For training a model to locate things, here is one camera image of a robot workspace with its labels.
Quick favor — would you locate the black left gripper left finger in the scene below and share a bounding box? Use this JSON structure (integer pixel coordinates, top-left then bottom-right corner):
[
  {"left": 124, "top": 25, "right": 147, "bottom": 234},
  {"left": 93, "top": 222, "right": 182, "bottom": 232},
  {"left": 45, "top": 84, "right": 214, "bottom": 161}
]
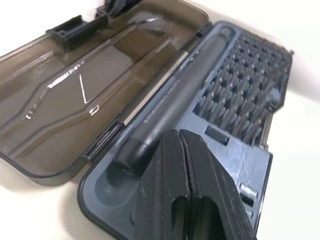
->
[{"left": 133, "top": 129, "right": 195, "bottom": 240}]

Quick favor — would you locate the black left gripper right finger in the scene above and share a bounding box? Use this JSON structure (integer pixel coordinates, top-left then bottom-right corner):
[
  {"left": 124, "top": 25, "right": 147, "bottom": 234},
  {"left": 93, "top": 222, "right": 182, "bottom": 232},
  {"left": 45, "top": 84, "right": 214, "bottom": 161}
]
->
[{"left": 180, "top": 129, "right": 256, "bottom": 240}]

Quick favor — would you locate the silver screwdriver bit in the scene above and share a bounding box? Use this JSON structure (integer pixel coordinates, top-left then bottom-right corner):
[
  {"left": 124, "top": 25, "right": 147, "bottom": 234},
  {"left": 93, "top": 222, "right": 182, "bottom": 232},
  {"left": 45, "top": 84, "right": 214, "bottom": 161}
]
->
[{"left": 240, "top": 184, "right": 258, "bottom": 204}]

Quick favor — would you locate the dark grey bit case base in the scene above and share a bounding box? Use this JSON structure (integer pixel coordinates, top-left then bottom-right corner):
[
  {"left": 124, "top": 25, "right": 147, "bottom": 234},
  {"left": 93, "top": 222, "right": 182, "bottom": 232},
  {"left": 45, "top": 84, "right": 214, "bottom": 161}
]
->
[{"left": 76, "top": 20, "right": 295, "bottom": 240}]

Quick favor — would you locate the rack of screwdriver bits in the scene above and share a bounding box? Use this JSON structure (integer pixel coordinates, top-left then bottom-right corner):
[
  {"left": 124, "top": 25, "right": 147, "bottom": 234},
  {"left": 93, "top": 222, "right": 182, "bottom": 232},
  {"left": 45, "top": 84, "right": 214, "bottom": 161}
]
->
[{"left": 194, "top": 29, "right": 294, "bottom": 147}]

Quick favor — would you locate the smoky transparent case lid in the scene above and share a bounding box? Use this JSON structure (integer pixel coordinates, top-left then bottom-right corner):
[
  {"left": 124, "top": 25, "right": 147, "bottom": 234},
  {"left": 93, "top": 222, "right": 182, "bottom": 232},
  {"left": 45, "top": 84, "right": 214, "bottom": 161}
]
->
[{"left": 0, "top": 0, "right": 211, "bottom": 187}]

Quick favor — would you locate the black item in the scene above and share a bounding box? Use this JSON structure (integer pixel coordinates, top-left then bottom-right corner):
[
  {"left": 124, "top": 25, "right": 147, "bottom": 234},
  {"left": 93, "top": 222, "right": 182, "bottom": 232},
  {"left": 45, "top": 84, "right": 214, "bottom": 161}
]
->
[{"left": 104, "top": 0, "right": 141, "bottom": 17}]

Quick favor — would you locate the dark grey screwdriver handle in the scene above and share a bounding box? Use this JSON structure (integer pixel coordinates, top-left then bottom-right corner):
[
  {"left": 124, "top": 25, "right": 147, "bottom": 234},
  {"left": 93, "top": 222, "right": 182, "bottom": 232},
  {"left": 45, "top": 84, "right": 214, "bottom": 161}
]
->
[{"left": 115, "top": 26, "right": 237, "bottom": 177}]

